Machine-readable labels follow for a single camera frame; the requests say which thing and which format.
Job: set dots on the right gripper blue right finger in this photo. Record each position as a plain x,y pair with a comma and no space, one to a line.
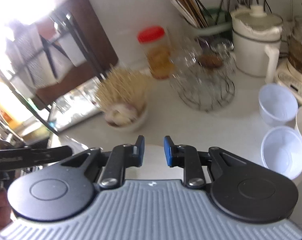
187,158

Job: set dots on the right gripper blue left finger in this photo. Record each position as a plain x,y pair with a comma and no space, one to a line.
117,161

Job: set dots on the translucent plastic bowl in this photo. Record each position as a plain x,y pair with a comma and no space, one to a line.
277,105
281,151

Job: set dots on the rabbit floral pattern plate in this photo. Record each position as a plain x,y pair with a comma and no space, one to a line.
154,166

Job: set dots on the leaf pattern plate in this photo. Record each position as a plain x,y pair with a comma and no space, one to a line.
64,140

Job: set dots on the person left hand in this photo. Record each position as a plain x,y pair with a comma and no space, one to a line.
5,209

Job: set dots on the bowl with noodles and garlic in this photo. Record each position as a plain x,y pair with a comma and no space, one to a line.
123,98

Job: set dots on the black dish rack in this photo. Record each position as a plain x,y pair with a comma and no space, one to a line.
36,59

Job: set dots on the brown cutting board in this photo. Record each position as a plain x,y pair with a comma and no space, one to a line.
95,37

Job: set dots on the red lid plastic jar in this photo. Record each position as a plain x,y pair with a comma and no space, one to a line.
157,50

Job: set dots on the green chopstick holder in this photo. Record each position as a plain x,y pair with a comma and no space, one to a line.
205,22

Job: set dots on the glass health kettle on base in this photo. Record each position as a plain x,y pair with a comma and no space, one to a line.
289,72

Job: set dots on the white electric cooking pot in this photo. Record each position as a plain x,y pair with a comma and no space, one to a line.
257,39

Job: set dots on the wire rack with glass cups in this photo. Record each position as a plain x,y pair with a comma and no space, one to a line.
202,76

